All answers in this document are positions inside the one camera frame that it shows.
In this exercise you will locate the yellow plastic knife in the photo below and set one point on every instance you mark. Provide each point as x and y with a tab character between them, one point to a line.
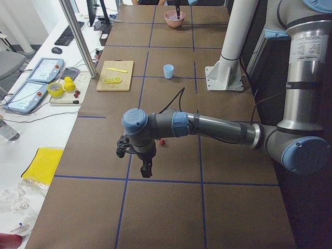
117	70

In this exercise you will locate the white tray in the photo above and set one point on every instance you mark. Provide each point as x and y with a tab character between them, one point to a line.
82	82

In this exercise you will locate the lower teach pendant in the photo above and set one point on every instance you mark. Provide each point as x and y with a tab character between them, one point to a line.
27	97

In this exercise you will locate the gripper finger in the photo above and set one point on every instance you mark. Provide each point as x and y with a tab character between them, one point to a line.
177	11

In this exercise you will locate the black keyboard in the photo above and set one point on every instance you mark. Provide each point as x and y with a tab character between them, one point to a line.
65	38

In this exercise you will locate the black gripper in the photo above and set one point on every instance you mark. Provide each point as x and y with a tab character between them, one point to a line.
147	156

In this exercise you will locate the teach pendant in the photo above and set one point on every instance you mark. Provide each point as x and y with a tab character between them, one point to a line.
27	97
46	70

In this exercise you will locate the bamboo cutting board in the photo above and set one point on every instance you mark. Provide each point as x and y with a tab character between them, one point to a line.
124	85

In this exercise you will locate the light blue plastic cup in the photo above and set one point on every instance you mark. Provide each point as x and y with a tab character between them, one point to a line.
168	71

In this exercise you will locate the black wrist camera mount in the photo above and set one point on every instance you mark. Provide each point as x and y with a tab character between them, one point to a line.
124	146

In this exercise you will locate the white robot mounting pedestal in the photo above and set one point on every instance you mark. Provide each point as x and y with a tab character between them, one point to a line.
225	75

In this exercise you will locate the yellow cloth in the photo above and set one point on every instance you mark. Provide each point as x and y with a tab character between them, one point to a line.
44	165

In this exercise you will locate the clear water bottle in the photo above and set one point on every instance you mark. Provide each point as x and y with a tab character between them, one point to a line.
8	132

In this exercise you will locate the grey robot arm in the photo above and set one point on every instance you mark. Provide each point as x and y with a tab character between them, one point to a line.
296	142

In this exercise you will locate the upper teach pendant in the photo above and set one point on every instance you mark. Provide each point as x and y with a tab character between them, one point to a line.
46	70

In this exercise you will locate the black monitor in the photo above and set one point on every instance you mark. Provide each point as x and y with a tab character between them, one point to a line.
92	6

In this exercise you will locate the yellow tape roll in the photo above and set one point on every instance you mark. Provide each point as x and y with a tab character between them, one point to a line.
55	89

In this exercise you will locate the clear plastic bag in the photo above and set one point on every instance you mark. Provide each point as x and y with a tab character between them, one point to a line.
20	207

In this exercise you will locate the aluminium frame post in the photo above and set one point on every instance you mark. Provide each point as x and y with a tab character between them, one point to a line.
76	30

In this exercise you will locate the pink bowl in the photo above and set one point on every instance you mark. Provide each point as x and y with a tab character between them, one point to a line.
171	18

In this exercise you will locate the black computer mouse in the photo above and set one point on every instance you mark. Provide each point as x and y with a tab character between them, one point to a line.
56	50

